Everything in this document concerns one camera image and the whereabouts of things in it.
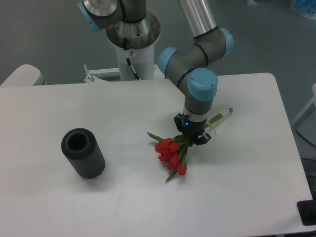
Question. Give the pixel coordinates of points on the black ribbed cylindrical vase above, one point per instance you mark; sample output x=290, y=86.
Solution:
x=81, y=149

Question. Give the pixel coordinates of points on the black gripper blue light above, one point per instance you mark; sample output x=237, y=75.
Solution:
x=187, y=126

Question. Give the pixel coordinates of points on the red tulip bouquet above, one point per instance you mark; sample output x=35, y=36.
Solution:
x=173, y=151

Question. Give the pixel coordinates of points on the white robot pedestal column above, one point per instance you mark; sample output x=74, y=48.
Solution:
x=135, y=44

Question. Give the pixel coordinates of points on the blue plastic bag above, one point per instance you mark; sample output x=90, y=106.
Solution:
x=306, y=8

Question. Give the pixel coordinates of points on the white rounded chair back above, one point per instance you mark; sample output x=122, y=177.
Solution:
x=25, y=75

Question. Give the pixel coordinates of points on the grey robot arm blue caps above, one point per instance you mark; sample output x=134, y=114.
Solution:
x=186, y=69

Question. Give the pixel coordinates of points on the white metal pedestal base frame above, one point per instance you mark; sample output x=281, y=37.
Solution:
x=103, y=72

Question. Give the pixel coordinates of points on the black device at table edge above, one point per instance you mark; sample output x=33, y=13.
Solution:
x=307, y=212

